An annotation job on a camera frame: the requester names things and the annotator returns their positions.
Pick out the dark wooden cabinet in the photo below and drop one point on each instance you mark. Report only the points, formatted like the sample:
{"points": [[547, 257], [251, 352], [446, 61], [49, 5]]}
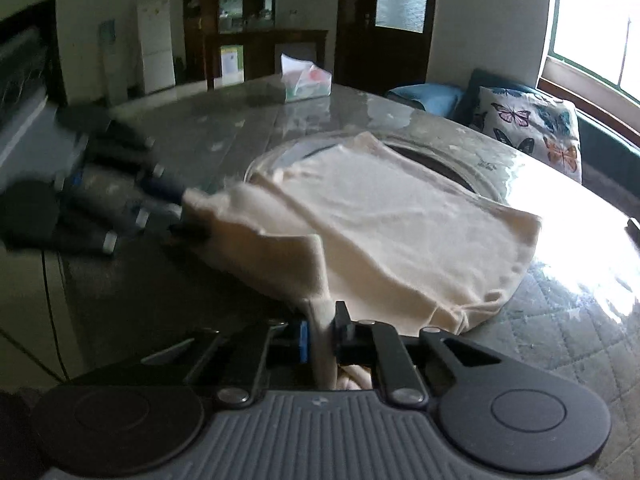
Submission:
{"points": [[242, 39]]}

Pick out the dark door with frosted glass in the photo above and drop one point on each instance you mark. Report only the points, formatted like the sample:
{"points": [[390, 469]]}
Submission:
{"points": [[382, 44]]}

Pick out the white refrigerator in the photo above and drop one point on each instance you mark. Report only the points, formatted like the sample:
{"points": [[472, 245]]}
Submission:
{"points": [[154, 34]]}

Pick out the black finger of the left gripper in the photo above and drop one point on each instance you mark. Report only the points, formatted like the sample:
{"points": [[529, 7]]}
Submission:
{"points": [[167, 223], [155, 181]]}

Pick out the green framed window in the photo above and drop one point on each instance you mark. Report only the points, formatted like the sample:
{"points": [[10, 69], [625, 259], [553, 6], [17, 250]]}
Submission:
{"points": [[594, 53]]}

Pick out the butterfly print pillow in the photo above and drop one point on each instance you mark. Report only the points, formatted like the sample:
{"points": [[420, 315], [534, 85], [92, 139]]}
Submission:
{"points": [[539, 126]]}

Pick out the cream fleece garment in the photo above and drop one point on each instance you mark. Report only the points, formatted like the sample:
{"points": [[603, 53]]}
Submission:
{"points": [[359, 223]]}

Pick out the tissue box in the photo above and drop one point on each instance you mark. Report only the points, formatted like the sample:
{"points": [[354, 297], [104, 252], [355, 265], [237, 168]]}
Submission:
{"points": [[303, 80]]}

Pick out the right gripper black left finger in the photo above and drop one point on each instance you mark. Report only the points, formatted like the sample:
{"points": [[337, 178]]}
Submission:
{"points": [[266, 355]]}

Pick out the dark teal sofa bench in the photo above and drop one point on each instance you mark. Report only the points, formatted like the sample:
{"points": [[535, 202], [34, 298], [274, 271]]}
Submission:
{"points": [[603, 149]]}

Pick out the blue cushion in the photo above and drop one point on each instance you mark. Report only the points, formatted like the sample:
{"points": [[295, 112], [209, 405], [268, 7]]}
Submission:
{"points": [[436, 99]]}

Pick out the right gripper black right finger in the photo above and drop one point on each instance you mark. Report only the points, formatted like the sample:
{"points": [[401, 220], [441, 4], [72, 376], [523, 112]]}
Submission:
{"points": [[377, 345]]}

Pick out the grey quilted star table cover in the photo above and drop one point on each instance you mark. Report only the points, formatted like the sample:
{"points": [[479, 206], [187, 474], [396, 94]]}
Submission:
{"points": [[575, 313]]}

